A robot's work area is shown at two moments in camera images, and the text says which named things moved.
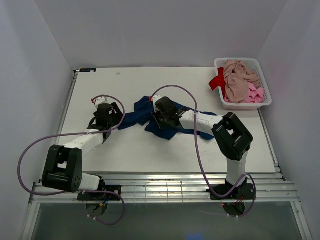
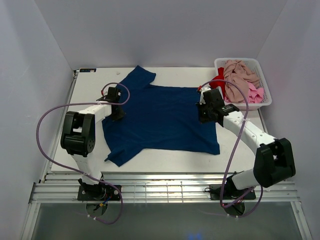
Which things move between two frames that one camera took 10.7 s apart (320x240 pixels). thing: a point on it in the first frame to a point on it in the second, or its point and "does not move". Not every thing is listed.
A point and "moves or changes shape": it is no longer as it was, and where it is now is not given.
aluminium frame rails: [168, 187] does not move
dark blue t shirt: [142, 115] moves or changes shape
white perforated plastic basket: [253, 64] does not move
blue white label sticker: [87, 70] does not move
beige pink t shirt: [237, 76] does not move
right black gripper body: [162, 119] to [204, 115]
